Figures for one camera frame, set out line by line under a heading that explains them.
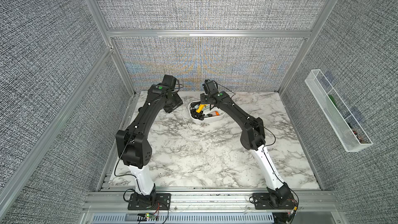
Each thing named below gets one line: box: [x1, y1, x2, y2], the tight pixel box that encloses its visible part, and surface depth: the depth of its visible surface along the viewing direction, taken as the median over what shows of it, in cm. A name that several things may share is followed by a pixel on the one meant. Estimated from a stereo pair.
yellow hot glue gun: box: [195, 103, 208, 114], surface depth 103 cm
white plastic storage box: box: [188, 100, 226, 123], surface depth 102 cm
